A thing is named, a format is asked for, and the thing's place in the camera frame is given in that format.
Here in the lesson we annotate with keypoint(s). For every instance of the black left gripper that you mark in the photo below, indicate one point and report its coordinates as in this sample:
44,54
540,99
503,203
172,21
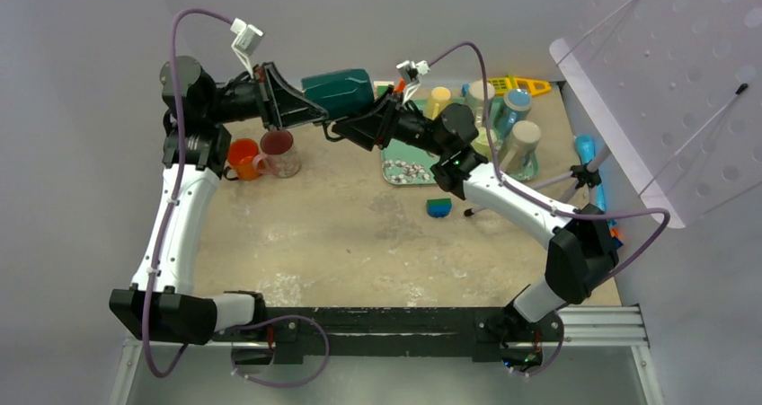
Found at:
280,105

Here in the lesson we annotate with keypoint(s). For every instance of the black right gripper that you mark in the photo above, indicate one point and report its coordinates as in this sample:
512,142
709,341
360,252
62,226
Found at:
374,127

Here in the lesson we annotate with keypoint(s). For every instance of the dark green mug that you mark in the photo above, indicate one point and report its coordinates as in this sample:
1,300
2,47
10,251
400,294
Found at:
341,93

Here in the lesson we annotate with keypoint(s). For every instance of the pink glass mug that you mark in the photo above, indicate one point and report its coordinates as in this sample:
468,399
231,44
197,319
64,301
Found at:
278,155

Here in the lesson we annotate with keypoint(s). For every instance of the orange mug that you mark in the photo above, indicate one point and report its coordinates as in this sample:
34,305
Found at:
240,160

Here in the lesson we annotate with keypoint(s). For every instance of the yellow mug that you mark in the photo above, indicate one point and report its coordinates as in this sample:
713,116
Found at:
439,98

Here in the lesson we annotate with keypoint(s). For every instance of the blue-bottom mug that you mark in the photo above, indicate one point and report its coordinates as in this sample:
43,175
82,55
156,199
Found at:
514,106

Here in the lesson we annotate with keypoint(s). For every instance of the seahorse cream mug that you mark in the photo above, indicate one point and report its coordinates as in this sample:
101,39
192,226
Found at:
522,141

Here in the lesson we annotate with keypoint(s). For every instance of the floral cream mug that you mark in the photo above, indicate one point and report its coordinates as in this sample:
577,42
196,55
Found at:
476,94

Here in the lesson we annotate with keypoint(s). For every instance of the light green faceted mug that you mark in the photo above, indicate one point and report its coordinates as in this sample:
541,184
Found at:
486,143

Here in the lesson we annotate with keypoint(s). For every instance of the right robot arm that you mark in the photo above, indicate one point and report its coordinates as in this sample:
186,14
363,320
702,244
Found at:
580,249

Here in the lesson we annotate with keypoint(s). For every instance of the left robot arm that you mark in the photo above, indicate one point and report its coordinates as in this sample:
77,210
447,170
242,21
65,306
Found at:
159,303

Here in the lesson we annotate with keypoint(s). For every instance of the orange green toy blocks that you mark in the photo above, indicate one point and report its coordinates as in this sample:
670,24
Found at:
381,88

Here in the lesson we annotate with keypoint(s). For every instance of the teal floral tray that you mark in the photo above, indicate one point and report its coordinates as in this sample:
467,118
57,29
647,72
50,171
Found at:
403,164

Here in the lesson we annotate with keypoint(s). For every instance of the blue green toy block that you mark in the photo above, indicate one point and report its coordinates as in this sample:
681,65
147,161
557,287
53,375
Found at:
438,207

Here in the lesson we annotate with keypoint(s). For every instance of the yellow toy phone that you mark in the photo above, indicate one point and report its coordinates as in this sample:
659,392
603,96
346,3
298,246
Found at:
507,83

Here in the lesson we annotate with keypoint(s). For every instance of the tripod stand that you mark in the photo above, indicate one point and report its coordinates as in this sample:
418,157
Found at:
583,174

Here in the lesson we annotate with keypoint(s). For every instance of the coloured lego bricks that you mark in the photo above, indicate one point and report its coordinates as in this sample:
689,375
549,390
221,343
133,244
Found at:
615,236

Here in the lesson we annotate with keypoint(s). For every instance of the white perforated panel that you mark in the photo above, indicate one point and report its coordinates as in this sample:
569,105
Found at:
674,89

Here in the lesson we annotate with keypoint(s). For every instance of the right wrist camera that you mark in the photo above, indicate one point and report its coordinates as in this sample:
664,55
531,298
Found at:
411,72

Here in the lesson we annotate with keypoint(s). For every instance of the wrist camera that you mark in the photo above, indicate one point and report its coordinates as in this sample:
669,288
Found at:
247,37
411,72

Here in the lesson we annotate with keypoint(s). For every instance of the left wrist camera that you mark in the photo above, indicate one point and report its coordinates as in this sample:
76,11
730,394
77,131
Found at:
247,37

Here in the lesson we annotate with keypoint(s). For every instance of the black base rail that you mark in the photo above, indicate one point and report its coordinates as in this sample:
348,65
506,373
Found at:
483,334

